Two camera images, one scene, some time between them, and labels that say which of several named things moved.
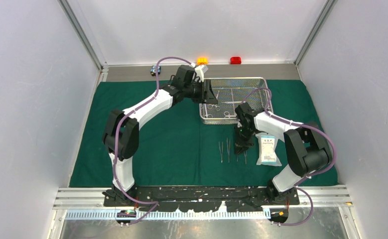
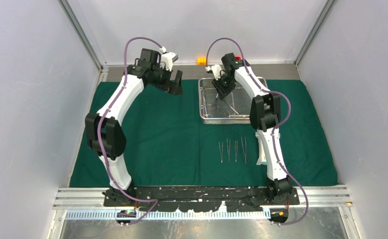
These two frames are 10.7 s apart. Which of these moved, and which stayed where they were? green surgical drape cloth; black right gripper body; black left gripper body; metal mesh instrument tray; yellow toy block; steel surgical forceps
Moved: black right gripper body; black left gripper body
Stayed: metal mesh instrument tray; green surgical drape cloth; steel surgical forceps; yellow toy block
